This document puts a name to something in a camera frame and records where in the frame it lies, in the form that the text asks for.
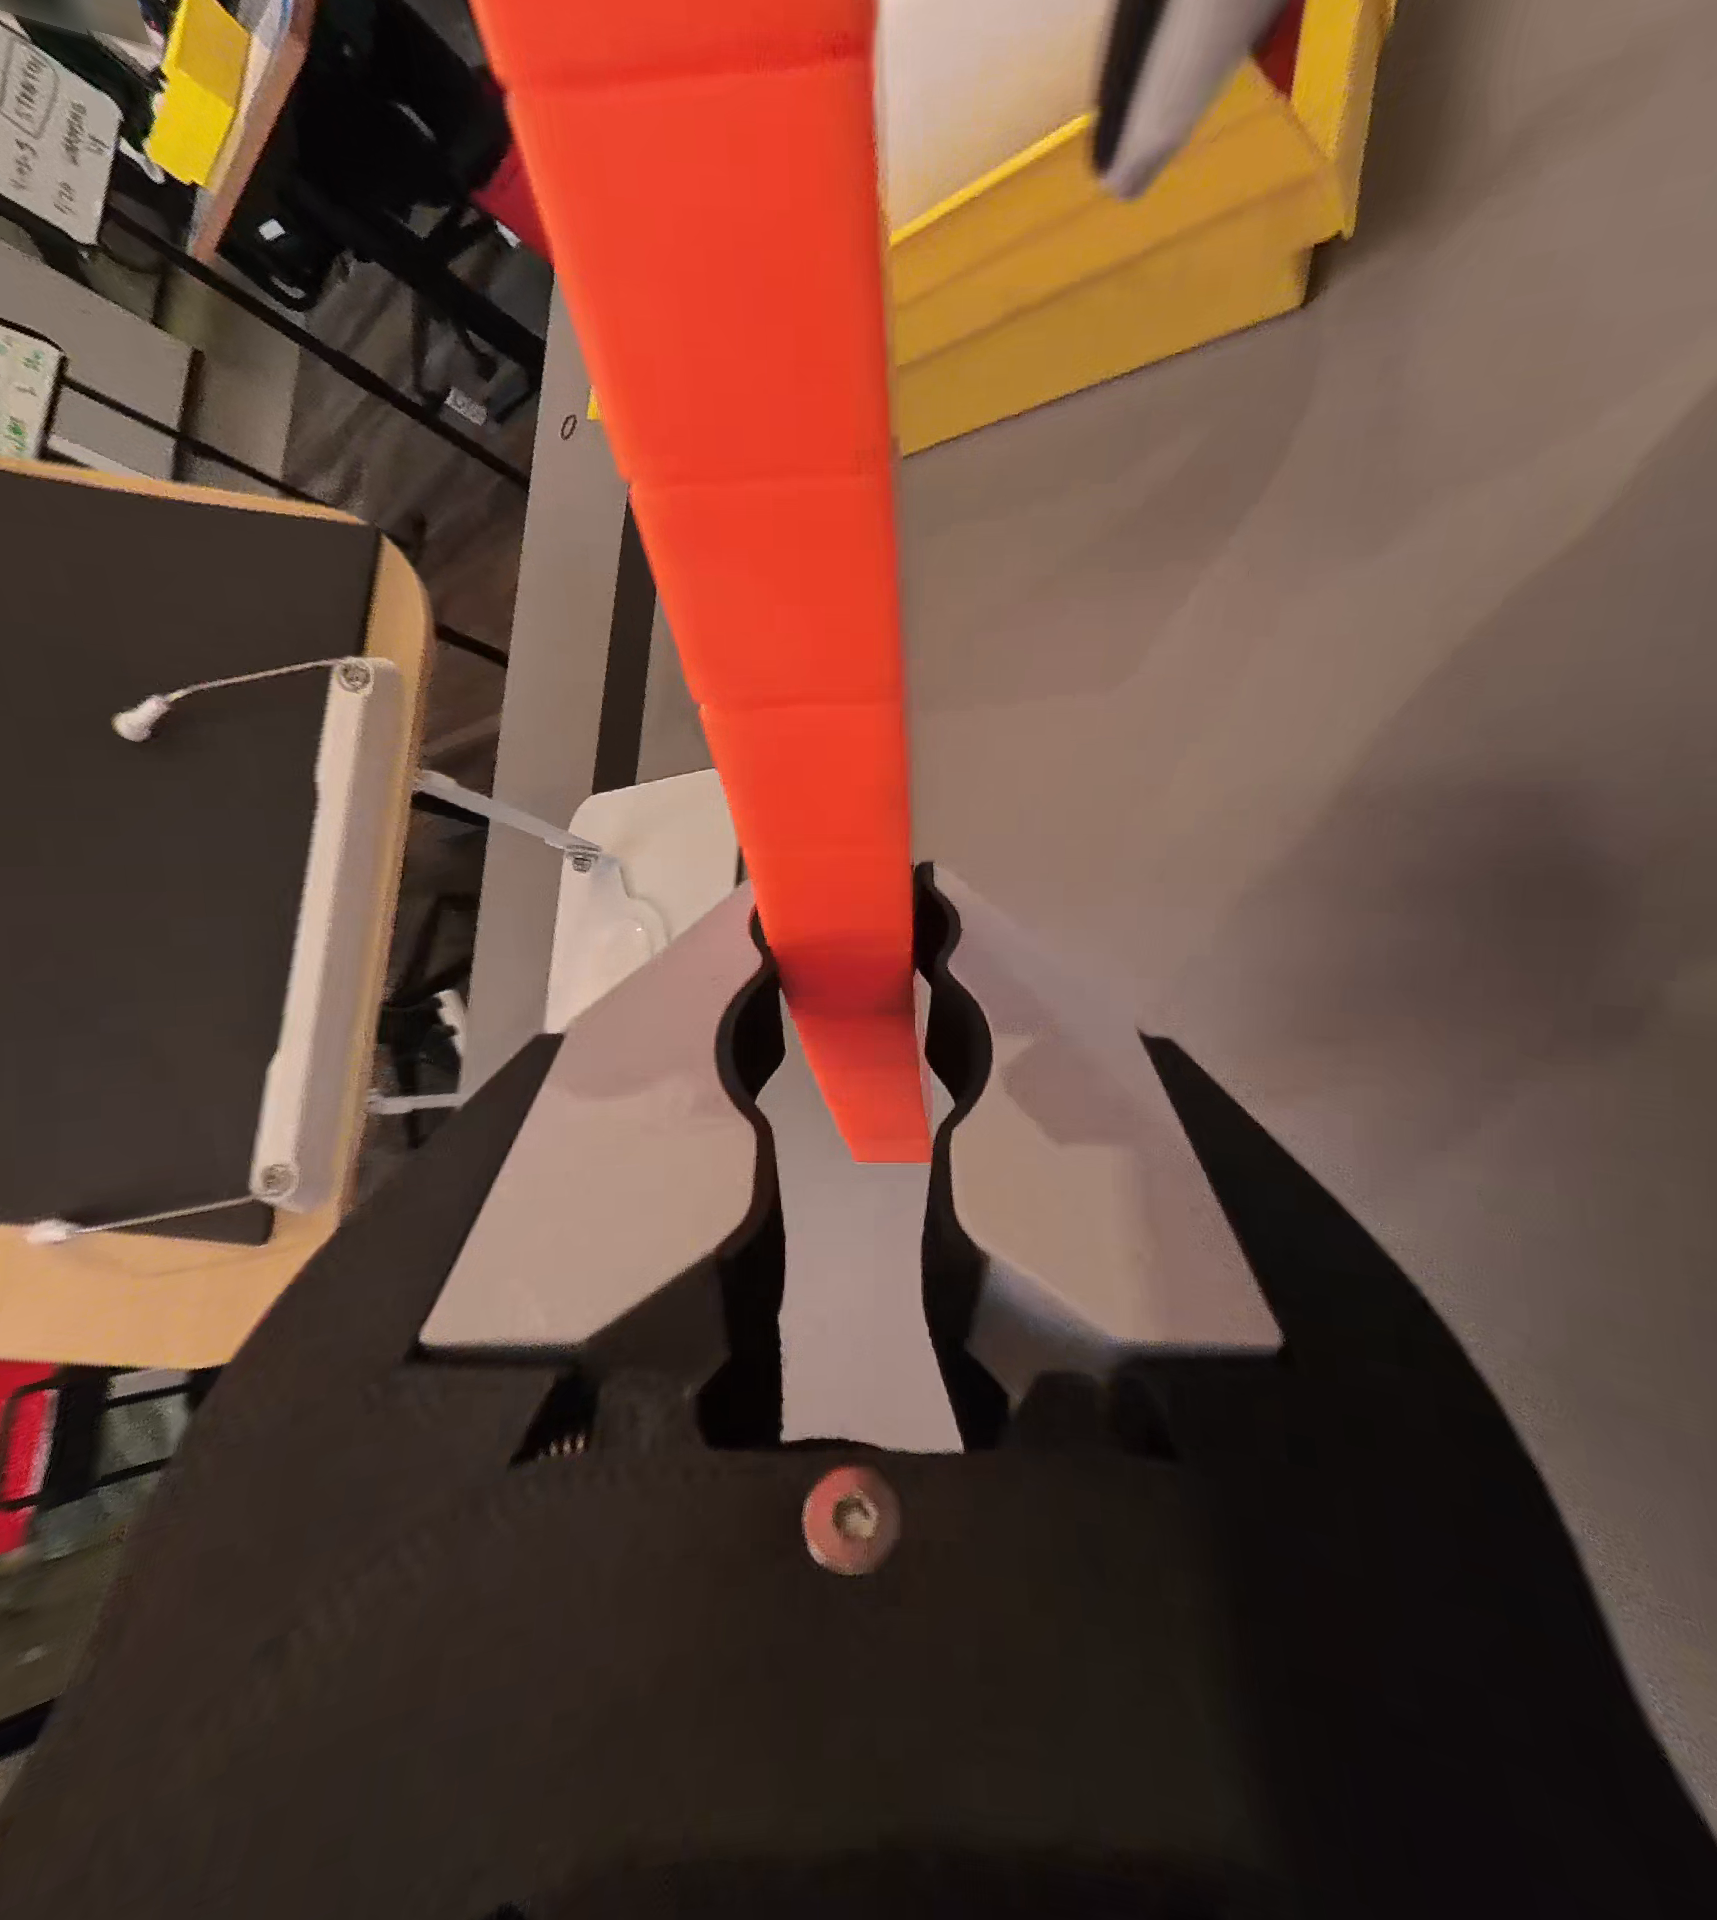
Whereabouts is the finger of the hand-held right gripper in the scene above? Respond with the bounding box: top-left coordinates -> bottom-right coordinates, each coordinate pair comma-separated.
1091,0 -> 1299,201

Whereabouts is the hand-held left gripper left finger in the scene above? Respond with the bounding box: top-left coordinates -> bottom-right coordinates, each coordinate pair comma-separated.
420,886 -> 803,1387

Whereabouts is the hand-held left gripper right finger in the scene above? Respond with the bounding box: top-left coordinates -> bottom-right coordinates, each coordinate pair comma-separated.
916,869 -> 1288,1387

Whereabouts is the white roll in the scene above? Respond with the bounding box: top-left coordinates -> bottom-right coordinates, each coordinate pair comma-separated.
871,0 -> 1166,235

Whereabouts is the yellow plastic bin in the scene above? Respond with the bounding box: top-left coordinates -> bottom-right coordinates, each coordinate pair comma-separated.
586,0 -> 1397,462

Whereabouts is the white board stand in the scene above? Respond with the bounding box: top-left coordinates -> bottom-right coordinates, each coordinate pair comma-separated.
250,652 -> 746,1220

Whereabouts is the wooden board with black mat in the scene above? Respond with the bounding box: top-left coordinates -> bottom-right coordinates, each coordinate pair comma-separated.
0,449 -> 436,1362

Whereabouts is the small yellow bin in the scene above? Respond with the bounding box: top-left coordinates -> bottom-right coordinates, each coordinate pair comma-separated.
142,0 -> 256,192

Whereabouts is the white cable tie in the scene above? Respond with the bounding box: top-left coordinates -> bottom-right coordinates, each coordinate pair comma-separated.
112,658 -> 381,745

